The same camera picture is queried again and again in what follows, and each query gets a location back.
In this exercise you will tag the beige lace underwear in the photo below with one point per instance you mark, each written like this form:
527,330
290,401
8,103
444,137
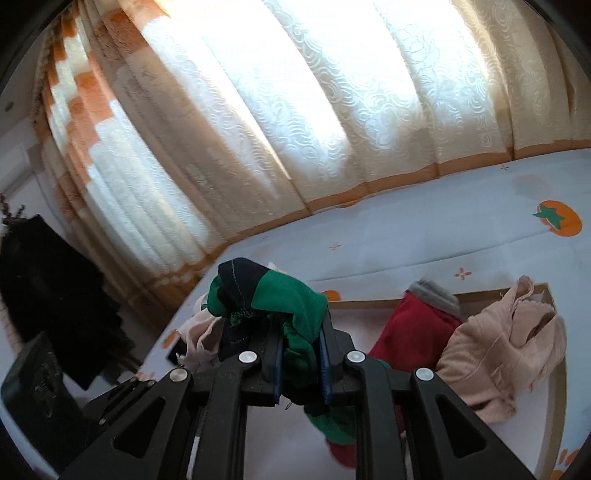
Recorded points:
508,349

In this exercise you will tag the gold cardboard tray box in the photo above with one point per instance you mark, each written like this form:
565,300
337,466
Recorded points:
523,432

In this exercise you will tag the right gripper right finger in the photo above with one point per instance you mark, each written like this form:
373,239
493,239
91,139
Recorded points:
333,346

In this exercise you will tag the green black underwear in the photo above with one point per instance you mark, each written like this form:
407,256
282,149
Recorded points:
255,302

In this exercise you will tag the cream orange patterned curtain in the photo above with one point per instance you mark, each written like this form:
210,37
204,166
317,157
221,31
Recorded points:
171,129

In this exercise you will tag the light pink underwear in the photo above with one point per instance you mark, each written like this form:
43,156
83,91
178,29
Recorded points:
202,334

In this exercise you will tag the white orange-print table cover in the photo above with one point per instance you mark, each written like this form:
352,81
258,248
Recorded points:
474,231

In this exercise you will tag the black hanging clothes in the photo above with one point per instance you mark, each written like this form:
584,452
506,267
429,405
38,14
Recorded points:
52,290

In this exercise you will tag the dark red underwear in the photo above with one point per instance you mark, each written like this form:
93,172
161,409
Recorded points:
414,337

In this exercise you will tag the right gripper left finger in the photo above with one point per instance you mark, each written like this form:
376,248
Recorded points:
272,356

